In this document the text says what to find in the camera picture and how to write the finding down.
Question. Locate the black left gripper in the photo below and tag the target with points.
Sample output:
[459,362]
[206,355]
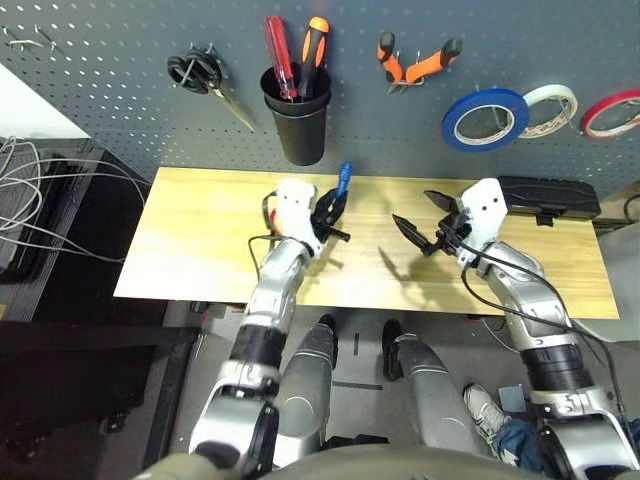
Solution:
[325,234]

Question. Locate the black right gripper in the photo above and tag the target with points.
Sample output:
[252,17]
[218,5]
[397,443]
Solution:
[452,232]

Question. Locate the blue tape roll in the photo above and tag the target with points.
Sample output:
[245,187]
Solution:
[450,132]

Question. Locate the orange black needle-nose pliers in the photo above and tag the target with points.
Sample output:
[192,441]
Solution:
[425,65]

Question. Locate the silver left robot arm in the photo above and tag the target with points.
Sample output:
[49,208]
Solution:
[275,300]

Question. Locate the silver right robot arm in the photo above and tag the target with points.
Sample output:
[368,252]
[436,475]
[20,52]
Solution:
[535,300]

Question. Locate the dark grey pegboard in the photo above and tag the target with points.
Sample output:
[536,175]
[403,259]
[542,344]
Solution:
[150,100]

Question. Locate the black cup holder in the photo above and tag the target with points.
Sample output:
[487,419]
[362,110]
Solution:
[300,130]

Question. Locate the black tool case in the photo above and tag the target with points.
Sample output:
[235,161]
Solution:
[550,197]

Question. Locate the short black floor tape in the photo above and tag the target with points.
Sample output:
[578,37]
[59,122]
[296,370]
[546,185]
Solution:
[356,344]

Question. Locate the orange black screwdriver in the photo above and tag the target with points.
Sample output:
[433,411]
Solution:
[312,50]

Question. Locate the silver right robot leg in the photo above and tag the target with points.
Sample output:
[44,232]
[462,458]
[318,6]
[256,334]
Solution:
[430,390]

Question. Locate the silver robot leg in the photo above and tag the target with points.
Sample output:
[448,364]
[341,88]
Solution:
[305,390]
[430,390]

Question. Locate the long black floor tape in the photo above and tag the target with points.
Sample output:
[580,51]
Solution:
[357,385]

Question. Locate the silver left robot leg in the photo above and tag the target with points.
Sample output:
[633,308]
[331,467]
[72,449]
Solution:
[305,390]

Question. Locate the white tape roll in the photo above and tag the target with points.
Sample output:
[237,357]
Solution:
[570,102]

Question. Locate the red tape roll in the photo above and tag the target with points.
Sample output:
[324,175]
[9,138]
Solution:
[590,122]

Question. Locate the white sneaker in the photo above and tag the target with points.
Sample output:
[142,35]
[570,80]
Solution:
[482,407]

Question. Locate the grey foot pedal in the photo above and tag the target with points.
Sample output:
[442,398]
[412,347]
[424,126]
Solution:
[511,397]

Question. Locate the blue jeans leg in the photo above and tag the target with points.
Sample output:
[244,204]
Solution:
[520,445]

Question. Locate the grey robot torso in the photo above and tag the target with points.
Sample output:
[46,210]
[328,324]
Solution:
[350,465]

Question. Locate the black cabinet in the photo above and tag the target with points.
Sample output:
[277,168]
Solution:
[50,250]

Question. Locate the double metal peg hook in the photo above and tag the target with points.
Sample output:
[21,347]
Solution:
[22,44]

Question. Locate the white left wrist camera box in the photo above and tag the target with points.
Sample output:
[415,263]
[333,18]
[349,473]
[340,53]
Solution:
[297,215]

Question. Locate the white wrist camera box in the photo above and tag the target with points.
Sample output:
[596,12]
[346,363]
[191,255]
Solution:
[482,215]
[297,215]

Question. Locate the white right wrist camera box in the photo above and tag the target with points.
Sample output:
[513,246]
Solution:
[482,215]

